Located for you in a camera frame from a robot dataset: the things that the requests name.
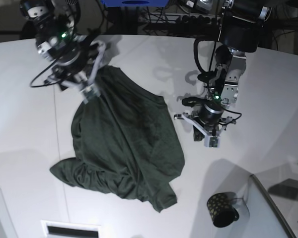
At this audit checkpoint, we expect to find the grey metal side table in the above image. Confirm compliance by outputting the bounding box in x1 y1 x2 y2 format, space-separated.
245 175 298 238

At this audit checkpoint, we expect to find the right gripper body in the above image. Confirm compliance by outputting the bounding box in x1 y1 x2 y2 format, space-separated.
46 34 97 86

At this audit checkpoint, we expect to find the dark green t-shirt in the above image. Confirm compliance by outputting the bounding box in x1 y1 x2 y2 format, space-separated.
50 66 185 212

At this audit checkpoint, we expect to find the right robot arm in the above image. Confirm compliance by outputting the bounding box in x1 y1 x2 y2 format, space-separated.
20 0 106 103

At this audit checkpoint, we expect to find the black power strip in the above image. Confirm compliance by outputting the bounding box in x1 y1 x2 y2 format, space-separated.
139 12 215 24

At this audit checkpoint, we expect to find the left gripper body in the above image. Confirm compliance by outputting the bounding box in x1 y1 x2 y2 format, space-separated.
182 96 242 126

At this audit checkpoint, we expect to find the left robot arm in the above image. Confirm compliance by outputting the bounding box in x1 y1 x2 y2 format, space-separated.
174 0 271 148

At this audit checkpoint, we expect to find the black mug with gold dots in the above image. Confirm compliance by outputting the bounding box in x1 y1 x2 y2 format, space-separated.
207 193 239 228

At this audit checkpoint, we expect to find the blue box with oval hole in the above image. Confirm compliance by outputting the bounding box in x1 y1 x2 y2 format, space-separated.
101 0 169 7

